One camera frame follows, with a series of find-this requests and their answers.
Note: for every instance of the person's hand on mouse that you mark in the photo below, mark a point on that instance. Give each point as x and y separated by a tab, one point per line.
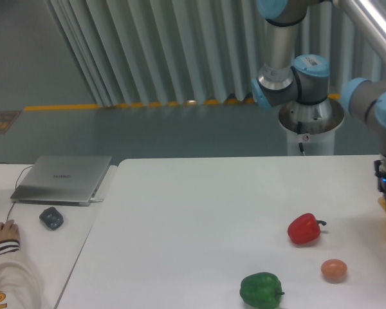
9	231

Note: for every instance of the green bell pepper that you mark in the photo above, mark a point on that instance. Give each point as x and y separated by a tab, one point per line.
261	290

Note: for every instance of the red bell pepper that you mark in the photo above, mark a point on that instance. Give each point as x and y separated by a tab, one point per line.
304	229

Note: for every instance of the brown egg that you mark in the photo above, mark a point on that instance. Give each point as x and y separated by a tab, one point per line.
334	270

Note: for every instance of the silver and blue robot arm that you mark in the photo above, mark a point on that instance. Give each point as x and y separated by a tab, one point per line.
303	80

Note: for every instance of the cream striped sleeve forearm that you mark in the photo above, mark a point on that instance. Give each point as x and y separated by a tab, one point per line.
18	285

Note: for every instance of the dark grey small device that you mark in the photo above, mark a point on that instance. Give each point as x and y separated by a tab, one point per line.
52	218

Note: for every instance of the silver closed laptop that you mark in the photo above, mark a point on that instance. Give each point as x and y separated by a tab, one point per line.
62	180

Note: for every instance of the white side table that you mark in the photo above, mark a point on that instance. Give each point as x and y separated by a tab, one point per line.
52	255

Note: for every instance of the pleated grey curtain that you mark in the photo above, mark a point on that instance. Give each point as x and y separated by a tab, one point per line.
159	52

